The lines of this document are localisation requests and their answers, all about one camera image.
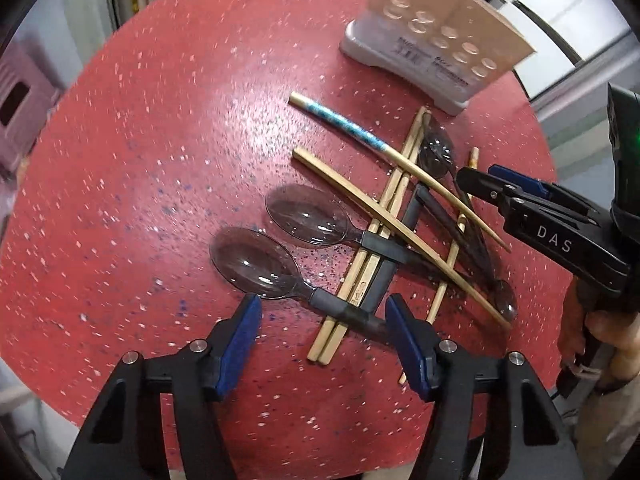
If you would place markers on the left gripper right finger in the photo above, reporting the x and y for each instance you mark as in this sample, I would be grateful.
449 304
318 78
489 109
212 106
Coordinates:
524 436

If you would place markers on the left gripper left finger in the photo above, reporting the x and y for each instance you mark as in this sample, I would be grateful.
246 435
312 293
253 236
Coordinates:
122 436

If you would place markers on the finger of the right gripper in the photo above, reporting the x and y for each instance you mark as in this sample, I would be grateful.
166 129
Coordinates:
495 191
528 184

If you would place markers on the yellow patterned chopstick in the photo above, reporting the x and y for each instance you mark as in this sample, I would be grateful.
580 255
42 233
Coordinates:
454 250

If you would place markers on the plain bamboo chopstick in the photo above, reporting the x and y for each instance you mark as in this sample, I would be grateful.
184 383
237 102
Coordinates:
376 211

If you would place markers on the blue patterned chopstick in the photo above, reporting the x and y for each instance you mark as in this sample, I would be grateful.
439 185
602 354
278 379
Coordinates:
365 137

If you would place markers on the right hand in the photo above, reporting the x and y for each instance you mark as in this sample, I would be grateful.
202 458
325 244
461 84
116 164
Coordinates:
619 330

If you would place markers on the beige utensil holder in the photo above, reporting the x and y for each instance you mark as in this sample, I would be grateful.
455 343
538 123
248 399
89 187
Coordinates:
449 49

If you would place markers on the pink plastic stool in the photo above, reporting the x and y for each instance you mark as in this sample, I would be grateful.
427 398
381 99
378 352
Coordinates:
26 98

